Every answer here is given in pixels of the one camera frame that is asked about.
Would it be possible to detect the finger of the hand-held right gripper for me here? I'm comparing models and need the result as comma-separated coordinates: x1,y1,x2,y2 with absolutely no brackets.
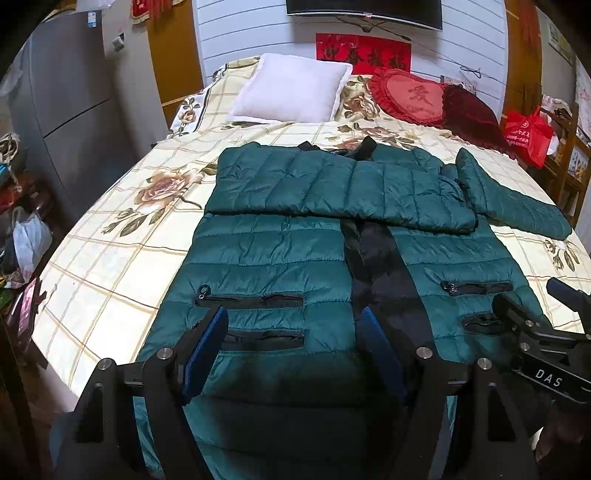
546,277,591,315
491,292,552,344

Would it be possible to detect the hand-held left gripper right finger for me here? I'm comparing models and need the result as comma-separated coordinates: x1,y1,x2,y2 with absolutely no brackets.
358,305,541,480

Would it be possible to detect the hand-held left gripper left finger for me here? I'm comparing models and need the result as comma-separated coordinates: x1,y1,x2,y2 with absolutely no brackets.
48,305,230,480

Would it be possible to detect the dark green puffer jacket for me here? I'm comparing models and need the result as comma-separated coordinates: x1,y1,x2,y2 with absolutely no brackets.
134,137,575,480

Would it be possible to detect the person's right hand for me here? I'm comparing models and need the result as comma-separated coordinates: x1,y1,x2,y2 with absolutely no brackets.
536,408,591,464

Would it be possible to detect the wooden chair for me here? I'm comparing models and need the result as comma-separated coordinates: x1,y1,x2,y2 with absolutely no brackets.
538,102,591,228

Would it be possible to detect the bed with floral checked sheet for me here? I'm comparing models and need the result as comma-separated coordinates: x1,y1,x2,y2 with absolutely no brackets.
28,55,591,418

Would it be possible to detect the red plastic bag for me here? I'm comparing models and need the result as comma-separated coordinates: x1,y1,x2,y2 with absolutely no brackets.
502,106,556,169

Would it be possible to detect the dark red velvet pillow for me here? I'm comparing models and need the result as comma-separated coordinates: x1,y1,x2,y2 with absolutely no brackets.
441,85,519,160

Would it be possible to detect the white plastic bag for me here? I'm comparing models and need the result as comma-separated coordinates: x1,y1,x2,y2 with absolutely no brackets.
13,214,54,274

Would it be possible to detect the red heart-shaped pillow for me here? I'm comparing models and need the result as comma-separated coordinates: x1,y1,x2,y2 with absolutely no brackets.
368,68,451,128

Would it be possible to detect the white square pillow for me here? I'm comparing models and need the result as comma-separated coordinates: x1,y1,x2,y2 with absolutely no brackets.
228,52,354,124

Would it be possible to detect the grey refrigerator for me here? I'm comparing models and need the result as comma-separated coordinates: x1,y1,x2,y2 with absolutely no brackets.
9,9,161,224

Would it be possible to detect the wooden door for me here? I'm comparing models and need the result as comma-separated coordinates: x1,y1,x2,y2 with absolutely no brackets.
147,0,205,126

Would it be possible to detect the red hanging decoration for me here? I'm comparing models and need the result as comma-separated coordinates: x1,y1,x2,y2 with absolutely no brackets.
130,0,180,25

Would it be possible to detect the red wall banner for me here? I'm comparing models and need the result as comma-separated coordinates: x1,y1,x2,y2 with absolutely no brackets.
316,33,411,75

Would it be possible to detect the black cable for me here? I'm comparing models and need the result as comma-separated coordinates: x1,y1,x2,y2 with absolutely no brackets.
336,16,411,40

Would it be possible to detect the black wall television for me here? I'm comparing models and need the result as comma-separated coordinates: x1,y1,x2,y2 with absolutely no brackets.
285,0,443,32

